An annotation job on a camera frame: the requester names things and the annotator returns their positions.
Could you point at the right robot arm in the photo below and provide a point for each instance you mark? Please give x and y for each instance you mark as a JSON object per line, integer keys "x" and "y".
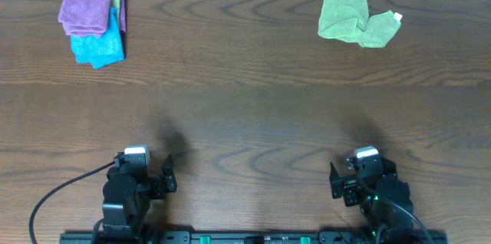
{"x": 384, "y": 200}

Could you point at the blue folded cloth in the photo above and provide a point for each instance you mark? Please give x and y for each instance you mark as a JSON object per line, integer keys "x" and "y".
{"x": 102, "y": 51}

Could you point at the purple folded cloth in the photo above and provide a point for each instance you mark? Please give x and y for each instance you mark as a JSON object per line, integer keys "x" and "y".
{"x": 74, "y": 24}

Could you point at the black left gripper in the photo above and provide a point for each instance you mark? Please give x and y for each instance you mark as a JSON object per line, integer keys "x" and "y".
{"x": 164, "y": 182}

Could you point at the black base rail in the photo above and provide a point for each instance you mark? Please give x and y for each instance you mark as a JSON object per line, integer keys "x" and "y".
{"x": 184, "y": 237}

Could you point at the light green microfiber cloth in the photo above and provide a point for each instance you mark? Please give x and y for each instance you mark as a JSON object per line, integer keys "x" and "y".
{"x": 349, "y": 21}

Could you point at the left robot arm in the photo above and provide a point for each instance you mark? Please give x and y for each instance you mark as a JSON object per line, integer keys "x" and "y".
{"x": 128, "y": 193}

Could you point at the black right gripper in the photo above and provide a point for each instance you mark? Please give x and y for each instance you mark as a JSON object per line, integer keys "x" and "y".
{"x": 341, "y": 184}

